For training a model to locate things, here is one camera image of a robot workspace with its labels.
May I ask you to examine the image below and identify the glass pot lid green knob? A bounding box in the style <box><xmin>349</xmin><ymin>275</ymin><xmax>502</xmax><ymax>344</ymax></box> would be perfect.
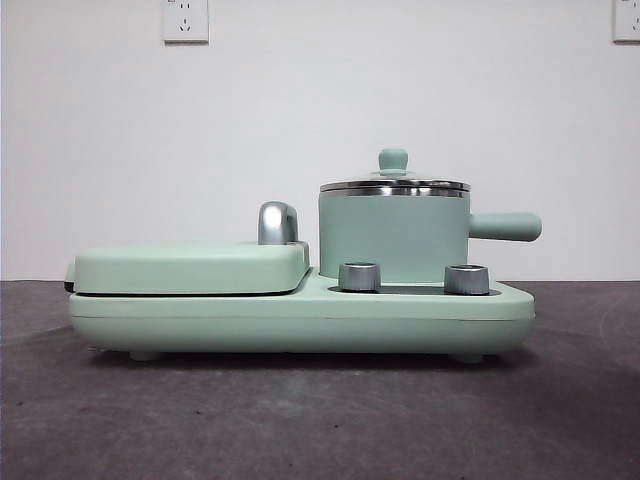
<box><xmin>319</xmin><ymin>147</ymin><xmax>472</xmax><ymax>192</ymax></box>

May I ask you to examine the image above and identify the silver control knob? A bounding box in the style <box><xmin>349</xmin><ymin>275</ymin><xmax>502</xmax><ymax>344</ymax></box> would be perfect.
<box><xmin>337</xmin><ymin>260</ymin><xmax>382</xmax><ymax>292</ymax></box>
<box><xmin>443</xmin><ymin>263</ymin><xmax>490</xmax><ymax>295</ymax></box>

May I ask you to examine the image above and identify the mint green breakfast machine base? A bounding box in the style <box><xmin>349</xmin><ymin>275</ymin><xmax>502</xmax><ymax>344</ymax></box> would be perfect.
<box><xmin>67</xmin><ymin>264</ymin><xmax>536</xmax><ymax>362</ymax></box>

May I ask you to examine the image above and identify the mint green griddle cover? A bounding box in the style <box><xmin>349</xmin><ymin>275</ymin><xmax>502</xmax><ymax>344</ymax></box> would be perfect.
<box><xmin>65</xmin><ymin>238</ymin><xmax>311</xmax><ymax>295</ymax></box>

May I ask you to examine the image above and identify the silver griddle cover handle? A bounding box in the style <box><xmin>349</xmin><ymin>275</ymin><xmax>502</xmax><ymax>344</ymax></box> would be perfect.
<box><xmin>257</xmin><ymin>200</ymin><xmax>302</xmax><ymax>246</ymax></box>

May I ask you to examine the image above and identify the mint green saucepan with handle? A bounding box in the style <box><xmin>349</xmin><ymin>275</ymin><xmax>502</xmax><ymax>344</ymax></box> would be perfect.
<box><xmin>318</xmin><ymin>182</ymin><xmax>543</xmax><ymax>280</ymax></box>

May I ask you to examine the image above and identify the white wall socket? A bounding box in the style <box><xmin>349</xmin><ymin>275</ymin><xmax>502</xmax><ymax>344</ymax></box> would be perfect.
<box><xmin>163</xmin><ymin>0</ymin><xmax>210</xmax><ymax>45</ymax></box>
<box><xmin>613</xmin><ymin>0</ymin><xmax>640</xmax><ymax>44</ymax></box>

